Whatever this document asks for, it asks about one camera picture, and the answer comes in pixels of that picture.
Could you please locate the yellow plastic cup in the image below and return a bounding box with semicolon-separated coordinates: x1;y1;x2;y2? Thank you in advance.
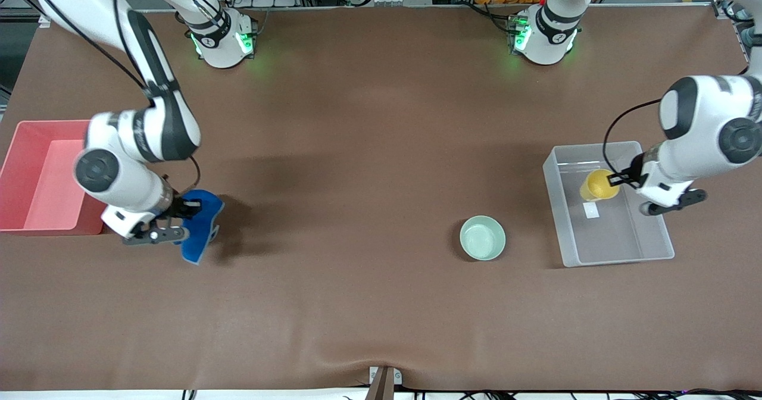
580;170;621;202

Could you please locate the blue plate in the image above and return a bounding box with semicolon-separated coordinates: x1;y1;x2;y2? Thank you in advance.
179;189;226;265

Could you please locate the pale green bowl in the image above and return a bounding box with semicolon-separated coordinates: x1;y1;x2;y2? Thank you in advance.
460;215;507;261

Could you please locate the clear plastic bin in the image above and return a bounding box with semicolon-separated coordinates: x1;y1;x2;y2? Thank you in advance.
542;141;676;268

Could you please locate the pink plastic bin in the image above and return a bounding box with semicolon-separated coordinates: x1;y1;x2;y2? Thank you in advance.
0;120;108;236

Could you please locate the brown table cover sheet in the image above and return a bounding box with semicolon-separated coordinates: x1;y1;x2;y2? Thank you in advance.
0;4;762;392

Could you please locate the metal table edge clamp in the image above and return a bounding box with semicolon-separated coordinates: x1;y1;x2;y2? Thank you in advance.
368;365;403;400

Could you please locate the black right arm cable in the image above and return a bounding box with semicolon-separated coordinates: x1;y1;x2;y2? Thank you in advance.
36;0;203;198

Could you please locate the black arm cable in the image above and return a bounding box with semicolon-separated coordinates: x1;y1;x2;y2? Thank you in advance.
36;0;203;198
602;0;724;177

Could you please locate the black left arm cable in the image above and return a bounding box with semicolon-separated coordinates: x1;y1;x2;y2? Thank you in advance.
602;0;724;177

